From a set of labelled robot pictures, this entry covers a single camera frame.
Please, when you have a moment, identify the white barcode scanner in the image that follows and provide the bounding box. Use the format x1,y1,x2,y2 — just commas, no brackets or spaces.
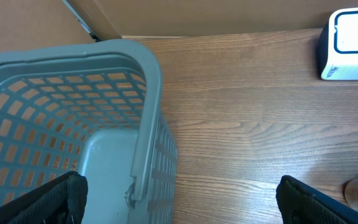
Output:
318,7,358,81

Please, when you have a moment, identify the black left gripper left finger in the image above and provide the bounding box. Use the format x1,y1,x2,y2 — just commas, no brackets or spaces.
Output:
0,171,88,224

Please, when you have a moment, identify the grey plastic shopping basket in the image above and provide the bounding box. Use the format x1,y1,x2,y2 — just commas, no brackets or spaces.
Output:
0,39,178,223

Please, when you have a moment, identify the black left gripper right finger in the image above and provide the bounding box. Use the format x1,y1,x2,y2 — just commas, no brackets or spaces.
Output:
276,175,358,224

